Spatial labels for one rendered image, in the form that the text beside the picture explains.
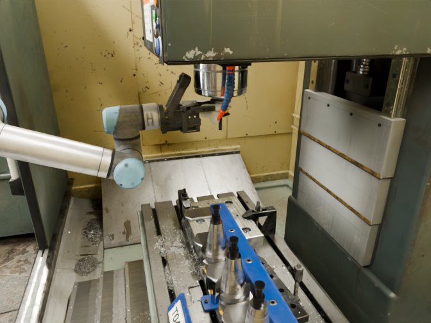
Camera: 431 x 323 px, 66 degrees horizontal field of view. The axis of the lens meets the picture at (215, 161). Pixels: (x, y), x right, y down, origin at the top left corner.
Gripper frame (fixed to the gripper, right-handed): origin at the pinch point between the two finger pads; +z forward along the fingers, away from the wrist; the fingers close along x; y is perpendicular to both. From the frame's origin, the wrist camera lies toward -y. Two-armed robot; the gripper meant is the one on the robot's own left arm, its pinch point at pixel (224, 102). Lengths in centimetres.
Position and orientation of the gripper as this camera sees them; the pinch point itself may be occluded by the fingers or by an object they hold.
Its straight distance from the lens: 102.4
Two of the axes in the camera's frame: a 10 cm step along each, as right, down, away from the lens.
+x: 2.8, 3.7, -8.9
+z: 9.6, -1.3, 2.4
